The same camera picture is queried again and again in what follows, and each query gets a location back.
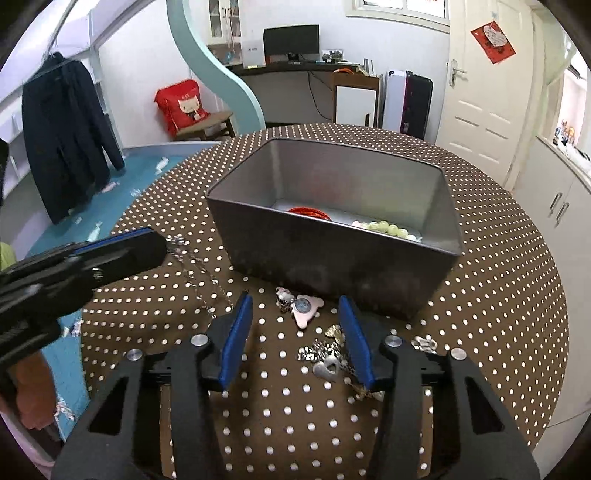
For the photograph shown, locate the black monitor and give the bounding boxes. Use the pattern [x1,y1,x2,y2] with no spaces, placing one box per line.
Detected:
[263,24,320,63]

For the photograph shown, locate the teal bunk bed frame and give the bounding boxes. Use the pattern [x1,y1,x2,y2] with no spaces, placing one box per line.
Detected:
[0,0,266,139]

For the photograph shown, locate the white framed window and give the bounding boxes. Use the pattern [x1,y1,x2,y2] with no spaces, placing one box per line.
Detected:
[351,0,451,33]

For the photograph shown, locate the white box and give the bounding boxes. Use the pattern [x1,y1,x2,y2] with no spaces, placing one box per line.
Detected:
[242,43,267,68]

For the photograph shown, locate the person's left hand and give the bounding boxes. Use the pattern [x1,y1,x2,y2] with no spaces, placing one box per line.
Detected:
[9,353,55,431]

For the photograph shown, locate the long white sideboard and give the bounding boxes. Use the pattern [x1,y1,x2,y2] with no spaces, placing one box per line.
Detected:
[512,134,591,444]

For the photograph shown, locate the white panel door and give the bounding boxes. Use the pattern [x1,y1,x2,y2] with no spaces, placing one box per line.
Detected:
[434,0,539,185]

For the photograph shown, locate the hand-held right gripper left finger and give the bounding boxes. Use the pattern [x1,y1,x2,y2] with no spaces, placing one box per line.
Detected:
[51,290,254,480]

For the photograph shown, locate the white glass door cabinet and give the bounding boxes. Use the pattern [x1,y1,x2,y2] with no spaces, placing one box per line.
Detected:
[208,0,243,47]

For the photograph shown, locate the dark wooden desk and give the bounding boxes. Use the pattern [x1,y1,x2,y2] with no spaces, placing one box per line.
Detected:
[225,59,383,127]

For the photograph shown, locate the small figurines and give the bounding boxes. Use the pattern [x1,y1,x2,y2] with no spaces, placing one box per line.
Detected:
[553,119,579,145]

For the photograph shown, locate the silver charm bracelet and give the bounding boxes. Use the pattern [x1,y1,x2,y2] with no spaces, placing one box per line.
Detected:
[295,339,384,402]

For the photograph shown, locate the dark coat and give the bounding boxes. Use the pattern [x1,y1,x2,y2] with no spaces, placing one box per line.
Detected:
[21,52,126,225]

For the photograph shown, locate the black white suitcase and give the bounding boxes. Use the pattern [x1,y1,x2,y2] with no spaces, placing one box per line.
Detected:
[381,69,435,139]

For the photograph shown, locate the black cable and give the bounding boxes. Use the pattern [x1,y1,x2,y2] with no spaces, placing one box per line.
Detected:
[308,71,333,121]

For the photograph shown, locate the blue candy print bedsheet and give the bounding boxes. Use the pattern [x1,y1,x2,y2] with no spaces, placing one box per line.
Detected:
[25,147,222,435]

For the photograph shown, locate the silver chain necklace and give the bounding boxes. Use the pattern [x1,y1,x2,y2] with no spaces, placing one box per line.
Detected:
[166,234,235,320]

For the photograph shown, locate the small white cabinet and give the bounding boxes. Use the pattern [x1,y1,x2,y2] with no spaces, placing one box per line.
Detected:
[335,85,377,127]

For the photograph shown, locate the grey metal box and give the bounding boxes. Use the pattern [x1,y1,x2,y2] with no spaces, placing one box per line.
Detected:
[205,137,465,320]

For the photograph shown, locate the white bead bracelet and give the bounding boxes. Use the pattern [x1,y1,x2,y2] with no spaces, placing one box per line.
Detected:
[352,220,423,243]

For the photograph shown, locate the red bead bracelet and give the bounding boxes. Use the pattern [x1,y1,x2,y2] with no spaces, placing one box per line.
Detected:
[287,206,332,221]

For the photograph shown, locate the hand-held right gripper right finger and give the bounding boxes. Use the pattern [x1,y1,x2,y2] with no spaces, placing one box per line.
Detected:
[338,295,542,480]

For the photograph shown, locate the red door ornament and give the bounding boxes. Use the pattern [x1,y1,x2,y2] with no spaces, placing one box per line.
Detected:
[470,21,516,64]

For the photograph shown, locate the brown polka dot tablecloth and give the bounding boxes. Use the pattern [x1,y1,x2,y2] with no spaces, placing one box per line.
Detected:
[81,122,570,480]

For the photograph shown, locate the red cartoon bag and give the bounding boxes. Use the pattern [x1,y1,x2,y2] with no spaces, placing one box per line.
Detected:
[154,79,212,136]

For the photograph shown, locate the wooden chair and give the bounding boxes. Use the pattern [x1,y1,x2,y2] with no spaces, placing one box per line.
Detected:
[173,111,236,141]

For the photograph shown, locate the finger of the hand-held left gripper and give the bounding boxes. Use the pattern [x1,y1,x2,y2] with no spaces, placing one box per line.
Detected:
[81,233,168,282]
[69,227,158,256]

